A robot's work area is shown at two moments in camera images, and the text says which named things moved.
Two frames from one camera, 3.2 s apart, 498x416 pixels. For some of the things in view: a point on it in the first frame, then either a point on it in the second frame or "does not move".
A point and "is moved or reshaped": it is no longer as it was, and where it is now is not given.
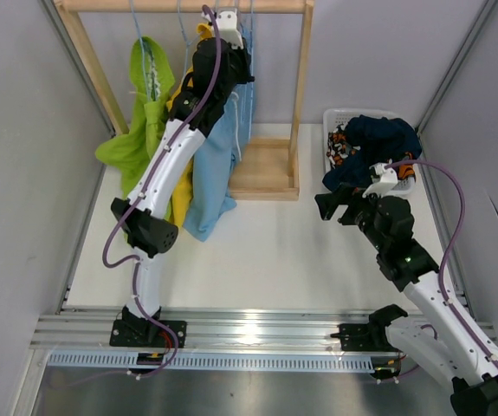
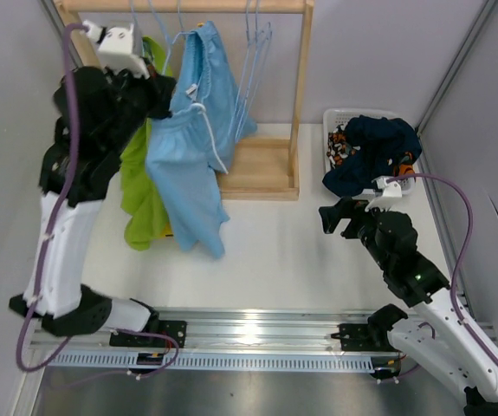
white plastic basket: [340, 115] does not move
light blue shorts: [216, 151] is moved or reshaped
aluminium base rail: [214, 328] does not move
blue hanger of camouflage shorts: [251, 61] -> [257, 46]
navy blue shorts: [378, 139] does not move
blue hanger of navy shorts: [251, 11] -> [255, 54]
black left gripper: [244, 59] -> [159, 87]
